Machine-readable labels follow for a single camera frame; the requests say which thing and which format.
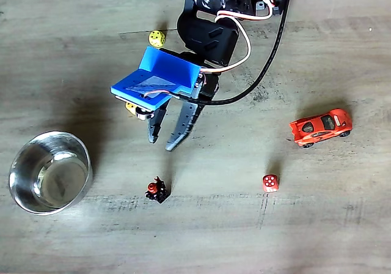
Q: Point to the steel bowl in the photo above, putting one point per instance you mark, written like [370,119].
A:
[49,176]

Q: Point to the yellow die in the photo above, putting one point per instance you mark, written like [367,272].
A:
[130,107]
[156,38]

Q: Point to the red toy car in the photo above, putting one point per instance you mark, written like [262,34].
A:
[320,128]

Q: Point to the black red lego figure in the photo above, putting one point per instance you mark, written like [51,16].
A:
[155,190]

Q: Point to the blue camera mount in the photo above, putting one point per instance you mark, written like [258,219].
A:
[165,69]

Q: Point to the red die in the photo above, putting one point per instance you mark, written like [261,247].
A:
[270,183]

